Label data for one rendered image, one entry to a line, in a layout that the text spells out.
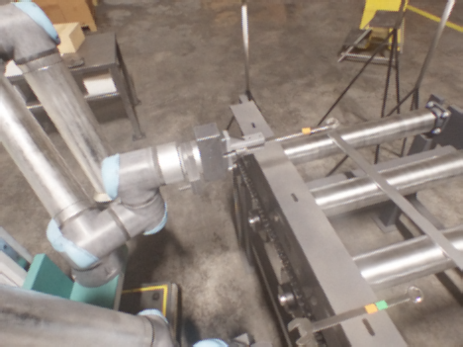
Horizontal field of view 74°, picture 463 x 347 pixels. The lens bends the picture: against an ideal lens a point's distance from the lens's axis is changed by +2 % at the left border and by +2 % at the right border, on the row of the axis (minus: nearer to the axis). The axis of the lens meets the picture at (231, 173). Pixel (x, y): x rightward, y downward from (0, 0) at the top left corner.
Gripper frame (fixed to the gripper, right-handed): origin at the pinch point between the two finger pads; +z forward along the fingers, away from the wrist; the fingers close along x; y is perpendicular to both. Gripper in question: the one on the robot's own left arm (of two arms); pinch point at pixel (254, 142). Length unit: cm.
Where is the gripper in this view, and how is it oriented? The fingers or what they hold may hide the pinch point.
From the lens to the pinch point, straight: 71.0
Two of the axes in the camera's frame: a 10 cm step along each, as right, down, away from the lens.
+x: 0.8, 7.0, 7.1
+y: -2.7, -6.7, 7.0
